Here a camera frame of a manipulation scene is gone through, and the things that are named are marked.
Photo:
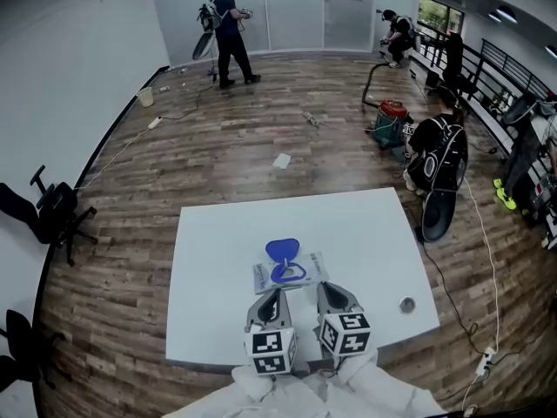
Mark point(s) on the cream bucket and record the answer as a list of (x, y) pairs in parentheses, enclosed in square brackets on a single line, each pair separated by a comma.
[(145, 97)]

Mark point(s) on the red vacuum cleaner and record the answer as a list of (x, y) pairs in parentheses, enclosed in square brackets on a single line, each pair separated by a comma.
[(391, 122)]

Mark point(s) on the dark framed window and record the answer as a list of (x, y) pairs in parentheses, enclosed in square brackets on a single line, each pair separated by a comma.
[(439, 15)]

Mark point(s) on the black metal railing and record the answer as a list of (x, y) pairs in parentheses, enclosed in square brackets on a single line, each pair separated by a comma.
[(500, 63)]

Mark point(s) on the person's right forearm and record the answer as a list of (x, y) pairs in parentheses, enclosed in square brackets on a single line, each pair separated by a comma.
[(374, 377)]

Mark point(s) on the black office chair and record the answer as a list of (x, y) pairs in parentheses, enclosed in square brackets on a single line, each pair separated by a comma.
[(454, 68), (52, 216), (22, 346)]

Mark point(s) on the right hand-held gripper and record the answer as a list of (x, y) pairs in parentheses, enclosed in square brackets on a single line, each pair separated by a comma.
[(346, 333)]

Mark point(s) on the clear plastic packet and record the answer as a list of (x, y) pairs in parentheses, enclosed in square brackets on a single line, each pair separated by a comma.
[(320, 266)]

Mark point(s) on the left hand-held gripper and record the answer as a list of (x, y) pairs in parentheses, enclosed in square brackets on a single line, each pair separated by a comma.
[(270, 351)]

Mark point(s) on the black dome ceiling lamp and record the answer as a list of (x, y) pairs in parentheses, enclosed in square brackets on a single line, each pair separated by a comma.
[(552, 51), (494, 17), (507, 15)]

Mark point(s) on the white paper scrap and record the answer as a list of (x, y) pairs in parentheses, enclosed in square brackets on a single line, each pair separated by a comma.
[(282, 161)]

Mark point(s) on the small floor debris piece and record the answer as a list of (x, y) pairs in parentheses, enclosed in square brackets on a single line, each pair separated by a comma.
[(311, 120)]

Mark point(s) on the black box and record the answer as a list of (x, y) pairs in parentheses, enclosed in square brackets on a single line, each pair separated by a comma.
[(432, 79)]

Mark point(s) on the white power strip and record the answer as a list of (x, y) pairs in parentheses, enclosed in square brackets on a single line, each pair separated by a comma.
[(155, 123), (485, 362)]

